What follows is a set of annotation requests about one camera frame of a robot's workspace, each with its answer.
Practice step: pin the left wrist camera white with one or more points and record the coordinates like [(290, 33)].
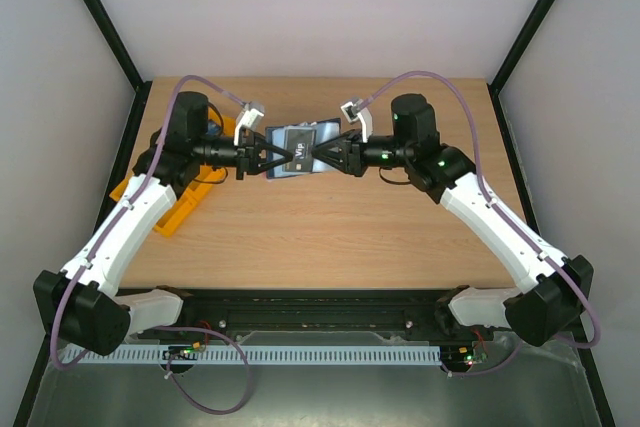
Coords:
[(248, 119)]

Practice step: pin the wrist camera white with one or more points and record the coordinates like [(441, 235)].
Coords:
[(248, 119), (356, 110)]

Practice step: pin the left black frame post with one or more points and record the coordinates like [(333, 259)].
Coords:
[(111, 36)]

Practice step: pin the white slotted cable duct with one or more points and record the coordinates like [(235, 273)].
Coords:
[(272, 355)]

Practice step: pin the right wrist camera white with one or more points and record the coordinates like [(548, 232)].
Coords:
[(356, 110)]

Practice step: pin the blue cards stack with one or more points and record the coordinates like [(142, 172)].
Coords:
[(214, 128)]

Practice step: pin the black frame post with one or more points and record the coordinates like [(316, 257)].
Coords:
[(518, 48), (111, 36)]

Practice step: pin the black aluminium rail base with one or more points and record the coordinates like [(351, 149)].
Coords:
[(410, 314)]

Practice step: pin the right black frame post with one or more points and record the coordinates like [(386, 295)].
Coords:
[(518, 48)]

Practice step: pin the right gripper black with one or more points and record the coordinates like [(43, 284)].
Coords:
[(354, 157)]

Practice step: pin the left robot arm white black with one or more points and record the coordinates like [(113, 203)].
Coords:
[(120, 247)]

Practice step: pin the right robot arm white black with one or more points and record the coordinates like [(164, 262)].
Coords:
[(500, 217)]

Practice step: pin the dark blue card holder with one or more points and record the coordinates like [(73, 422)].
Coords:
[(325, 130)]

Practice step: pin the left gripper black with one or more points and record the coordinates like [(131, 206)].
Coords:
[(249, 160)]

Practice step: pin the yellow three-compartment bin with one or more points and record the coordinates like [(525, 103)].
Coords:
[(197, 190)]

